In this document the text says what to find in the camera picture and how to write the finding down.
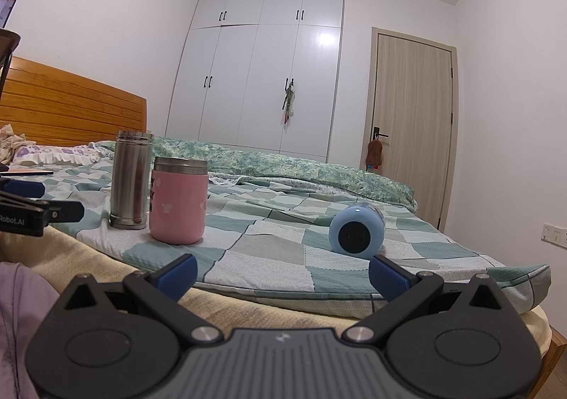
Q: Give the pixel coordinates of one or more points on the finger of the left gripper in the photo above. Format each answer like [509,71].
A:
[22,188]
[56,211]

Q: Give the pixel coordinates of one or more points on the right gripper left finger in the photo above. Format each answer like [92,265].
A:
[88,349]

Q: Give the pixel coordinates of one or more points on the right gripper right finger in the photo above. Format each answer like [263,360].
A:
[443,340]

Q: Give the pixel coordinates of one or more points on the steel thermos bottle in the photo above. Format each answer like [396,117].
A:
[130,179]

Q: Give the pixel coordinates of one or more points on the pink steel cup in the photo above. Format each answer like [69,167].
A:
[178,198]

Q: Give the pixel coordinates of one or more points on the light blue steel cup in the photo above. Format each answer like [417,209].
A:
[357,231]

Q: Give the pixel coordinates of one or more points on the beige mattress pad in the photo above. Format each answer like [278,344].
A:
[133,288]

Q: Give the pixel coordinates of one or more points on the purple floral pillow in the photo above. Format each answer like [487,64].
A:
[35,155]

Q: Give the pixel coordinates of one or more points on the purple garment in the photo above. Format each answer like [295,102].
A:
[26,298]

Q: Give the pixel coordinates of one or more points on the orange wooden headboard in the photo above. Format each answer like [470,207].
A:
[57,108]

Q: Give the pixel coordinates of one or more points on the dark chair back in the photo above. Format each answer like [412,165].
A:
[9,42]

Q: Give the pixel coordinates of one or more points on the checkered green bed sheet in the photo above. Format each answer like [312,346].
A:
[266,239]

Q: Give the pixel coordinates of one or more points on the laptop screen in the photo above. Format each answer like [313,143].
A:
[6,7]

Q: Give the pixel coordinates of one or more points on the green floral duvet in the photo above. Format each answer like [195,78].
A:
[223,160]

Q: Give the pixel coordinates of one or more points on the brown plush door hanger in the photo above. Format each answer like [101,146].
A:
[373,159]

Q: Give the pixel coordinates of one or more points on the beige wooden door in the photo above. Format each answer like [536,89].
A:
[412,104]

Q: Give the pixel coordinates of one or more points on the white wardrobe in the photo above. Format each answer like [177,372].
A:
[238,56]

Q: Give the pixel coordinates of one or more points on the green charm on wardrobe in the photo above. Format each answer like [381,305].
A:
[288,102]

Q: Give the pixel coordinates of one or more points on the white wall socket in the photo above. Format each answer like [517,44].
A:
[555,235]

